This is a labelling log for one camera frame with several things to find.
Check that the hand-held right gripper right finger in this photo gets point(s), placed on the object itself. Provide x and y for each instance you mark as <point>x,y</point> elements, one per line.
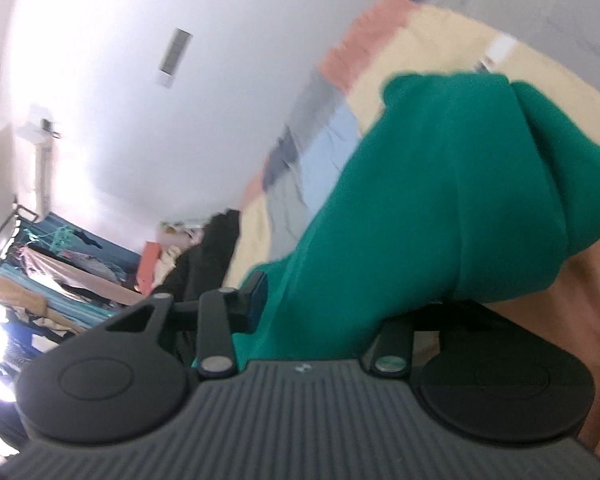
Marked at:
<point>395,342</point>

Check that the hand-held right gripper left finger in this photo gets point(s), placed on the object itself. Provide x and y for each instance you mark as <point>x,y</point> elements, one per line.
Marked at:
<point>257,302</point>

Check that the green zip hoodie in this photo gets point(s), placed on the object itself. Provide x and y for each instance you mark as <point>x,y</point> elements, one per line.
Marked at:
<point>430,200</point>

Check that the clothes drying rack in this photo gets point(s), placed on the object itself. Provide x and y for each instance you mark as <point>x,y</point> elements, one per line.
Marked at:
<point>55,270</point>

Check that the cream cloth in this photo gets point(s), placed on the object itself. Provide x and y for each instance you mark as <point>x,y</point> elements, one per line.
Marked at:
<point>164,266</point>

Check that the white air conditioner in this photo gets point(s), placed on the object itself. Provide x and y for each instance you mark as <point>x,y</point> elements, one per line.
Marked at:
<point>40,132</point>

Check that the patchwork blanket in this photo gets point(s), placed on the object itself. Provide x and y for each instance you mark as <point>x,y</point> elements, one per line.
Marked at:
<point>445,45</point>

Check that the grey wall panel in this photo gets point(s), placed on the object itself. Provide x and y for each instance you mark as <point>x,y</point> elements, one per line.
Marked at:
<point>175,57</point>

